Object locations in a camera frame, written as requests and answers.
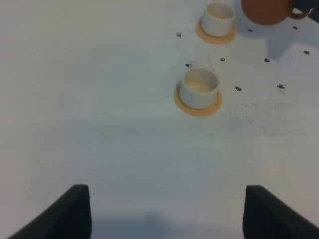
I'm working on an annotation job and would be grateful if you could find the orange coaster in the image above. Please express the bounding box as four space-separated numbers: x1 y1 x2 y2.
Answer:
174 85 223 117
195 20 236 44

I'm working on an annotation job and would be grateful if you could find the near white teacup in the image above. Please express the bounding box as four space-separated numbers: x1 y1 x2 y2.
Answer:
179 60 221 110

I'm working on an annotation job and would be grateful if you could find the far white teacup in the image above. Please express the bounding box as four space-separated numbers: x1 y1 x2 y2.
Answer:
201 2 236 37

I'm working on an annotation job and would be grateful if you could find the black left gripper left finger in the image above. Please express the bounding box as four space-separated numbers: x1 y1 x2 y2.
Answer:
10 184 92 239

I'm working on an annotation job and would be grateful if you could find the white teacup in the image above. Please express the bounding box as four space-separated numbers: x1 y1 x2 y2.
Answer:
201 2 236 37
179 60 221 110

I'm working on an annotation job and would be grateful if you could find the brown clay teapot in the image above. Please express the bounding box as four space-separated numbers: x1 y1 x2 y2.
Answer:
241 0 318 25

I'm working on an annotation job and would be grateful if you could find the near orange coaster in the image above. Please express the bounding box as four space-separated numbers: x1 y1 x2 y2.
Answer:
174 85 223 117

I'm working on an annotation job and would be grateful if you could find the far orange coaster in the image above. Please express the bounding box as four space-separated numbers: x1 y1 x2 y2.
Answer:
195 20 236 44

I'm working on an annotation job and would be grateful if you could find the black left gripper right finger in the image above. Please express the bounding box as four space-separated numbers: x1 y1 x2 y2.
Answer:
243 185 319 239

